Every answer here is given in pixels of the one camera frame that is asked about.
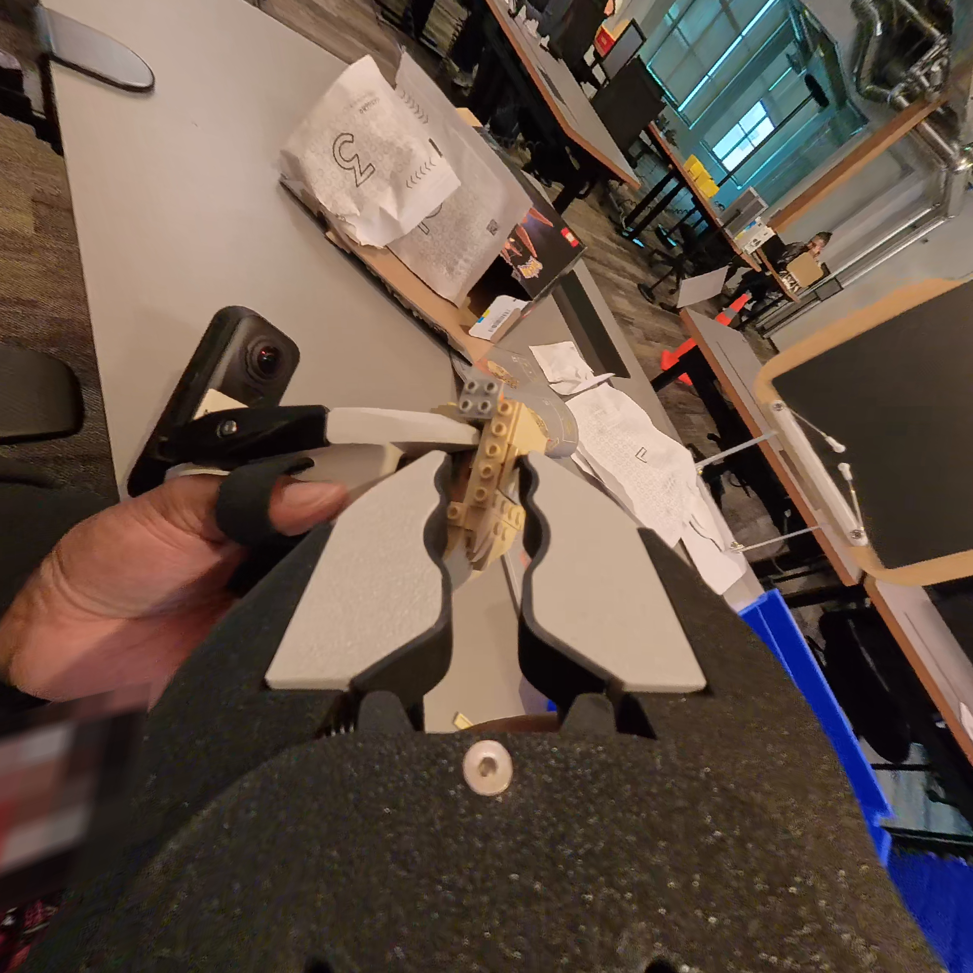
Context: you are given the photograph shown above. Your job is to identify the white dotted paper sheet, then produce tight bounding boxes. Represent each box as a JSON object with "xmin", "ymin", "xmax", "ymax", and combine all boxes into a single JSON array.
[{"xmin": 566, "ymin": 381, "xmax": 749, "ymax": 597}]

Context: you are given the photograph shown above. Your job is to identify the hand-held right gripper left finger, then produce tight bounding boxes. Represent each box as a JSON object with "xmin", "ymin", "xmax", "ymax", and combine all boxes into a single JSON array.
[{"xmin": 267, "ymin": 451, "xmax": 459, "ymax": 694}]

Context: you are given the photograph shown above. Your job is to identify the tan brick model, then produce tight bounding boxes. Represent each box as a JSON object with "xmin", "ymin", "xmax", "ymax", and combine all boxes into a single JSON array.
[{"xmin": 441, "ymin": 373, "xmax": 551, "ymax": 573}]

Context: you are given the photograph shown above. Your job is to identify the flattened white paper bags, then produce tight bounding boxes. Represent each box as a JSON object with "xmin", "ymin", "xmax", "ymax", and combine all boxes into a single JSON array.
[{"xmin": 528, "ymin": 341, "xmax": 612, "ymax": 396}]

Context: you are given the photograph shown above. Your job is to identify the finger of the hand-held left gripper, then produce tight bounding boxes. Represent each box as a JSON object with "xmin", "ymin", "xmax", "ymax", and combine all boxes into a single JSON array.
[
  {"xmin": 326, "ymin": 405, "xmax": 481, "ymax": 450},
  {"xmin": 282, "ymin": 441, "xmax": 407, "ymax": 491}
]

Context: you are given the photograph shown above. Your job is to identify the blue plastic bin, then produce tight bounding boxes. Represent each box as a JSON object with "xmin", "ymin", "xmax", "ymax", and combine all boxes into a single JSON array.
[{"xmin": 738, "ymin": 589, "xmax": 973, "ymax": 973}]

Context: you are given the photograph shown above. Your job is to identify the grey instruction booklet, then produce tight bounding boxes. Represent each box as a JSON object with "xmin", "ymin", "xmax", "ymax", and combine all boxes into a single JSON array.
[{"xmin": 487, "ymin": 347, "xmax": 582, "ymax": 460}]

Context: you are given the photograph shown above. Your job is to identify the brown cardboard piece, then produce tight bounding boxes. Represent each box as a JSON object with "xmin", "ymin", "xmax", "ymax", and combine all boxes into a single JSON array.
[{"xmin": 280, "ymin": 175, "xmax": 495, "ymax": 363}]

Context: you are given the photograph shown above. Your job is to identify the black tablet on white stand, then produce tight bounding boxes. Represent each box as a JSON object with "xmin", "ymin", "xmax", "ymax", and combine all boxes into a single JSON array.
[{"xmin": 756, "ymin": 280, "xmax": 973, "ymax": 588}]

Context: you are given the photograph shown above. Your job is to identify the black floor stand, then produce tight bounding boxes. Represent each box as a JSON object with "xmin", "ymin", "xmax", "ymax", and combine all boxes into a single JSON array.
[{"xmin": 31, "ymin": 1, "xmax": 156, "ymax": 92}]

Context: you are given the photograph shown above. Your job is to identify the wooden rim table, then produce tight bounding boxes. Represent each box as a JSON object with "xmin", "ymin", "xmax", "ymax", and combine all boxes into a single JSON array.
[{"xmin": 642, "ymin": 119, "xmax": 795, "ymax": 297}]

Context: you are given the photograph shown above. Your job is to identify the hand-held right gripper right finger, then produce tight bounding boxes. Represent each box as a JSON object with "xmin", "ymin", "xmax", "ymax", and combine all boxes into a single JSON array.
[{"xmin": 517, "ymin": 454, "xmax": 708, "ymax": 697}]

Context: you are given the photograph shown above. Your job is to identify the black office chair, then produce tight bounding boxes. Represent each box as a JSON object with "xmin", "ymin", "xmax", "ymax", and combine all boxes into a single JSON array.
[{"xmin": 1, "ymin": 343, "xmax": 86, "ymax": 445}]

